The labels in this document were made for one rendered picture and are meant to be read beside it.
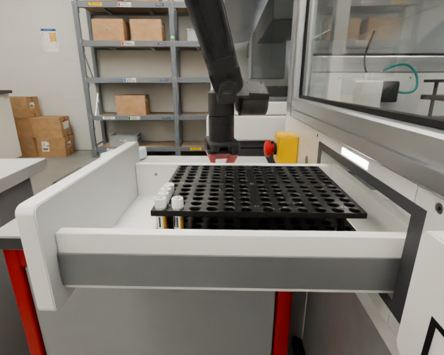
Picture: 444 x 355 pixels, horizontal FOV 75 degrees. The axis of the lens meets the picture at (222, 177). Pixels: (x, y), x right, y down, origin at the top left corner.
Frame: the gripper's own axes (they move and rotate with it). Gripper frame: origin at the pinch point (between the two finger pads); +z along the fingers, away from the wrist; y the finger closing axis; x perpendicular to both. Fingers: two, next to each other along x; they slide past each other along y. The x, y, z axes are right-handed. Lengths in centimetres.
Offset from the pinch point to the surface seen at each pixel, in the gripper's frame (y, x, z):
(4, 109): 342, 206, 15
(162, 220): -35.5, 12.9, -8.4
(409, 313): -48.9, -5.5, -5.5
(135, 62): 409, 51, -42
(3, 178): 28, 60, 6
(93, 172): -28.4, 20.8, -11.9
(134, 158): -13.5, 17.6, -9.5
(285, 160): -2.6, -14.6, -4.2
